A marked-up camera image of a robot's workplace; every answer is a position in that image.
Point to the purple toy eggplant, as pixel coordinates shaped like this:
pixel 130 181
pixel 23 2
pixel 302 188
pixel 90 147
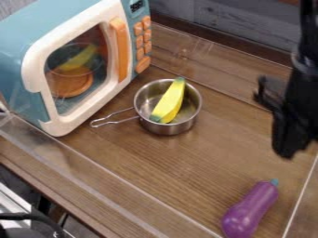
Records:
pixel 241 219

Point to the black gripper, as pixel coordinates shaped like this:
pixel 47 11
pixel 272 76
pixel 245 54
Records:
pixel 293 101

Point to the yellow toy banana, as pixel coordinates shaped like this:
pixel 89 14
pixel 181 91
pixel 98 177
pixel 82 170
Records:
pixel 170 103

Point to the silver pot with handle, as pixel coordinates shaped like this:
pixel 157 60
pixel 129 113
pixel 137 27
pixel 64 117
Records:
pixel 146 98

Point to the black device with screw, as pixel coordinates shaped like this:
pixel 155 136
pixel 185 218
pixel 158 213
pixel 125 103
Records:
pixel 50 221

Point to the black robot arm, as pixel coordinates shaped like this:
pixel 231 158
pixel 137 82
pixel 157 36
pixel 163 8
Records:
pixel 305 55

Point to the blue toy microwave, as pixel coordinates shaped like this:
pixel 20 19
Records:
pixel 63 34

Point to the orange plate inside microwave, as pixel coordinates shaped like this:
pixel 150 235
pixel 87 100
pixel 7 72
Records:
pixel 70 83

